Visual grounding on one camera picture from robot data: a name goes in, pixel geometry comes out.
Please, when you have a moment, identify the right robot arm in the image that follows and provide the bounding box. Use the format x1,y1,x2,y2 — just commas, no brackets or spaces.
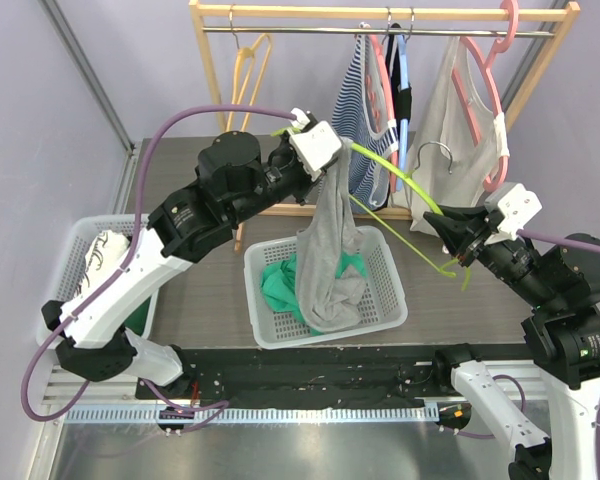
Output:
424,206,600,479

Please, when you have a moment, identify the light blue hanger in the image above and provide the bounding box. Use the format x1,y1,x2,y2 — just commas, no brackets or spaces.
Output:
391,34,412,172

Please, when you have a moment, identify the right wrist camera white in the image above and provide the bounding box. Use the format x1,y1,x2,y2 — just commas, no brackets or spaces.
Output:
484,182,542,245

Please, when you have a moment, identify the white slotted cable duct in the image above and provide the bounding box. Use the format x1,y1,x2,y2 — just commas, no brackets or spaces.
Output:
65,402,439,425

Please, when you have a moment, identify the white basket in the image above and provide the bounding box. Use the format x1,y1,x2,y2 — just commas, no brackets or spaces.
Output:
244,226,408,350
35,214,160,350

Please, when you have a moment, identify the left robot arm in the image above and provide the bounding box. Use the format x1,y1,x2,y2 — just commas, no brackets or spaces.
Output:
43,122,342,399

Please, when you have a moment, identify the white tank top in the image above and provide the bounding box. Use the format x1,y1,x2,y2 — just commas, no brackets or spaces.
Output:
407,37,498,207

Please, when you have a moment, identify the green tank top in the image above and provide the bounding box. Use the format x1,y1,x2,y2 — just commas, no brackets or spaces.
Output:
260,253,368,335

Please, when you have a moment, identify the white centre basket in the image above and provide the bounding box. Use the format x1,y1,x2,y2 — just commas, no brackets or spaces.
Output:
244,226,408,350

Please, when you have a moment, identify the pink hanger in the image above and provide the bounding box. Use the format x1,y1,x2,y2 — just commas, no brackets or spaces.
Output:
359,34,399,207
451,0,519,193

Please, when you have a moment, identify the lime green hanger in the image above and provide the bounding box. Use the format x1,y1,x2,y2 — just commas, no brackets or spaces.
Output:
270,127,474,292

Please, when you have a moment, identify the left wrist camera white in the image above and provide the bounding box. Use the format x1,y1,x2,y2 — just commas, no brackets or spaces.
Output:
289,108,343,182

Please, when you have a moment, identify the blue striped tank top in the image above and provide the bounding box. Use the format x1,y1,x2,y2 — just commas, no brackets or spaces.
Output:
332,34,389,211

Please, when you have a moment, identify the white left basket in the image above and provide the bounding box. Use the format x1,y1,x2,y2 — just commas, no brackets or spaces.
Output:
35,214,160,350

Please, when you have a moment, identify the yellow hanger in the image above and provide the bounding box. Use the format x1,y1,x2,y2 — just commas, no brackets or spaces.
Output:
228,4,273,106

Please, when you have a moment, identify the black tank top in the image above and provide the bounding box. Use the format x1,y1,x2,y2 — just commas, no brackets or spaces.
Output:
384,34,412,124

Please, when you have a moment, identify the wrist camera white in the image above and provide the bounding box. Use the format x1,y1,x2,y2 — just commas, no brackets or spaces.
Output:
289,108,343,182
484,182,542,245

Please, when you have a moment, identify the dark green garment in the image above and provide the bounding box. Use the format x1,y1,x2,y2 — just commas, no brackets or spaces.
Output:
124,294,157,338

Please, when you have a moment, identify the wooden clothes rack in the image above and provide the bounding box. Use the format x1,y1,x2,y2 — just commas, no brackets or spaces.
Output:
190,1,580,231

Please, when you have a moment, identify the white printed garment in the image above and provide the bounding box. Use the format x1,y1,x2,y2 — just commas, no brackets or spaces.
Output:
75,230,130,297

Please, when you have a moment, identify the grey tank top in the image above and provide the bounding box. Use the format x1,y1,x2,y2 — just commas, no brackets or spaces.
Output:
295,137,367,334

